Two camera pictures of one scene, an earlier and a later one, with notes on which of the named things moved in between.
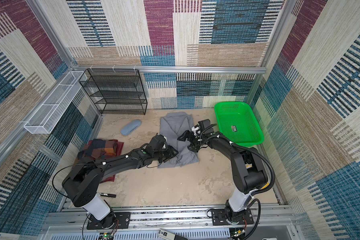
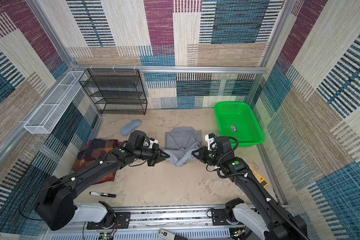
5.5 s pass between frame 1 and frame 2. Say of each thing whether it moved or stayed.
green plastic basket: stayed
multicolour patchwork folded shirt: stayed
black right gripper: moved
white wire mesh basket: stayed
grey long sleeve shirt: moved
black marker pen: stayed
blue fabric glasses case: stayed
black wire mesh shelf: stayed
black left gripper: moved
